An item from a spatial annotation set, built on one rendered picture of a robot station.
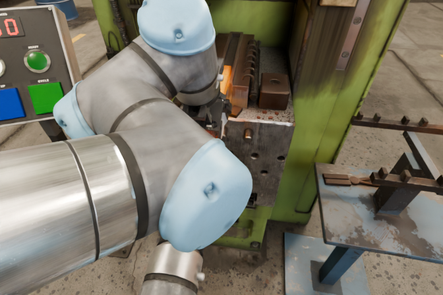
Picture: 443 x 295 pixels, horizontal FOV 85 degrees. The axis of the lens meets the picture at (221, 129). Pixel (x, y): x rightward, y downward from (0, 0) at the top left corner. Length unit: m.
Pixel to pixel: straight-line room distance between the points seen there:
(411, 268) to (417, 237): 0.81
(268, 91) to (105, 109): 0.56
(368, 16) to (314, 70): 0.20
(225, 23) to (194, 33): 0.91
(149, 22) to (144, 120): 0.11
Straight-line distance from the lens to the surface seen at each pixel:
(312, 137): 1.05
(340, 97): 0.96
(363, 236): 0.86
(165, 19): 0.26
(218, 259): 1.45
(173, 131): 0.18
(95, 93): 0.26
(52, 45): 0.78
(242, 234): 1.34
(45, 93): 0.78
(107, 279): 1.54
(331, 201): 0.88
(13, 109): 0.81
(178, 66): 0.27
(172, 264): 0.37
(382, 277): 1.64
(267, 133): 0.75
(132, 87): 0.24
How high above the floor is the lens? 1.37
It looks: 41 degrees down
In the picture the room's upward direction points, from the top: straight up
